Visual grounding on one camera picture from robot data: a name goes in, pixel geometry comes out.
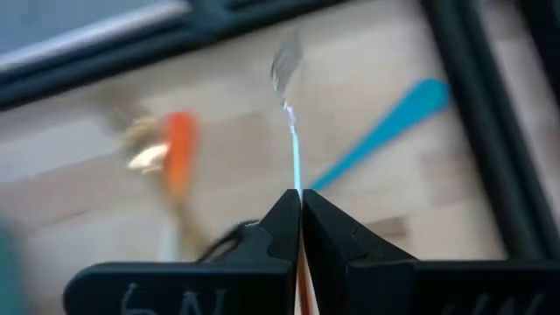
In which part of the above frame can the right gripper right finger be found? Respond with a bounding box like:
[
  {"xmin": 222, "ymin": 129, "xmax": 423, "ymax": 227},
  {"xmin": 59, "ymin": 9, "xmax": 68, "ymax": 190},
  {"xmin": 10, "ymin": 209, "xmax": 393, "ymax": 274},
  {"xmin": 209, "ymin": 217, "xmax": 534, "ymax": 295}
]
[{"xmin": 301, "ymin": 188, "xmax": 560, "ymax": 315}]

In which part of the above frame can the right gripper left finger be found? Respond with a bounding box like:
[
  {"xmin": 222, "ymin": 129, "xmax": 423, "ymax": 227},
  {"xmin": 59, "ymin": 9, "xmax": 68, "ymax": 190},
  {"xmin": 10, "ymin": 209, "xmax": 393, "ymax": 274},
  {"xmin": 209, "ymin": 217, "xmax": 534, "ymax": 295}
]
[{"xmin": 63, "ymin": 188, "xmax": 303, "ymax": 315}]

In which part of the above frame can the teal handled black fork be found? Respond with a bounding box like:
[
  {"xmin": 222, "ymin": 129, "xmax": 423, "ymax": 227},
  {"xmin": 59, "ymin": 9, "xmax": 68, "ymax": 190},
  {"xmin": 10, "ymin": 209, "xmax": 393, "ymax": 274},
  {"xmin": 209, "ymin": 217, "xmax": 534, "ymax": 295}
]
[{"xmin": 311, "ymin": 77, "xmax": 452, "ymax": 192}]

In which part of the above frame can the gold fork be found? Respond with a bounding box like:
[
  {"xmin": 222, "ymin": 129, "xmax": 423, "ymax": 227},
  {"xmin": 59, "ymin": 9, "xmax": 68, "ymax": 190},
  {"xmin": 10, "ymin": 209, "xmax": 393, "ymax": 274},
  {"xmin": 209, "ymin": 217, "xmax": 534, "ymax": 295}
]
[{"xmin": 126, "ymin": 143, "xmax": 209, "ymax": 259}]

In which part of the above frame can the teal green plastic bin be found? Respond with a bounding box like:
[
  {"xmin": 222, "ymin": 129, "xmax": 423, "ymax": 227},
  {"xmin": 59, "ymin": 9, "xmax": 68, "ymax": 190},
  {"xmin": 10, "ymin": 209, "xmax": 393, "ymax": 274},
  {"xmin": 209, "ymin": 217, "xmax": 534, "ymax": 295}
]
[{"xmin": 0, "ymin": 216, "xmax": 30, "ymax": 315}]

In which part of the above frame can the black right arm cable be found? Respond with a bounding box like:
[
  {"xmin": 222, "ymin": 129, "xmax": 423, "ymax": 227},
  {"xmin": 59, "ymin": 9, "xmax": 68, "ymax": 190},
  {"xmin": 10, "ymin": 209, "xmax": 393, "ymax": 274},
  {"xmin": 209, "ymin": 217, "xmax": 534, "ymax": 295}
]
[{"xmin": 195, "ymin": 218, "xmax": 262, "ymax": 264}]

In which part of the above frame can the black aluminium table frame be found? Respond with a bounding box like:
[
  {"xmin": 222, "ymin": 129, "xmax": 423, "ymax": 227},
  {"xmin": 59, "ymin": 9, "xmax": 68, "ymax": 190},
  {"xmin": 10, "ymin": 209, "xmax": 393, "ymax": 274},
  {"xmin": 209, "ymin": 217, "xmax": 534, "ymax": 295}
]
[{"xmin": 0, "ymin": 0, "xmax": 560, "ymax": 263}]

